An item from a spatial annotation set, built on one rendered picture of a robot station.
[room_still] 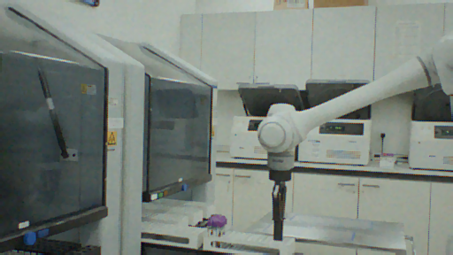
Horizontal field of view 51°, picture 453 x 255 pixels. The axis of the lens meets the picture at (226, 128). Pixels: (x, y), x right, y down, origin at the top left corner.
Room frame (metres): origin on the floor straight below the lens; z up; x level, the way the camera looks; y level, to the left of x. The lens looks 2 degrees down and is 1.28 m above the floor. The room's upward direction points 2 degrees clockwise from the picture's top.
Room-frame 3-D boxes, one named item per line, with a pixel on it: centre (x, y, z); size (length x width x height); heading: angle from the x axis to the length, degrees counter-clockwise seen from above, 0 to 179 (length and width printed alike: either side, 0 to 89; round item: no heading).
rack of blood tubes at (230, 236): (1.60, -0.09, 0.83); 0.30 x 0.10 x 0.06; 71
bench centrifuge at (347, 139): (4.06, -0.95, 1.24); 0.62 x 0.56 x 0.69; 161
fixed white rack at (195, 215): (2.04, 0.24, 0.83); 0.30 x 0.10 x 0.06; 71
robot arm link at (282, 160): (1.57, -0.18, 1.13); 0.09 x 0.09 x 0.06
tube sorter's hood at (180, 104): (2.02, 0.40, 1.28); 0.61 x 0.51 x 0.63; 161
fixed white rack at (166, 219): (1.90, 0.29, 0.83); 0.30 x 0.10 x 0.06; 71
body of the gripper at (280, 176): (1.57, -0.18, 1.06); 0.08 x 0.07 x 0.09; 161
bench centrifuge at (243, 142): (4.25, -0.39, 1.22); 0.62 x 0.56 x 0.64; 159
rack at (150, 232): (1.71, 0.21, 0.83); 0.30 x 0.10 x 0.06; 71
